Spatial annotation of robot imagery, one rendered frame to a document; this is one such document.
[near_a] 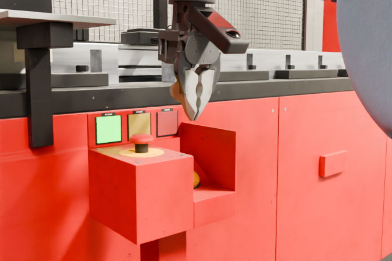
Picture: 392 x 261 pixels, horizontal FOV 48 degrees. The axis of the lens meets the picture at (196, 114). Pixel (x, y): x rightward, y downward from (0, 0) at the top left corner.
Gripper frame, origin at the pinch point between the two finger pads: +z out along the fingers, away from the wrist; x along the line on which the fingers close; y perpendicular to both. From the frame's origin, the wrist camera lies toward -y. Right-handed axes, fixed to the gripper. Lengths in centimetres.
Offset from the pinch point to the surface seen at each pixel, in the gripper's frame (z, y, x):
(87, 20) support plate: -14.8, 10.3, 15.3
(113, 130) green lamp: 3.9, 9.8, 10.5
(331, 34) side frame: -18, 106, -191
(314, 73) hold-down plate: -3, 35, -80
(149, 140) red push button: 3.4, -0.4, 9.6
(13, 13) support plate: -15.0, 9.6, 27.0
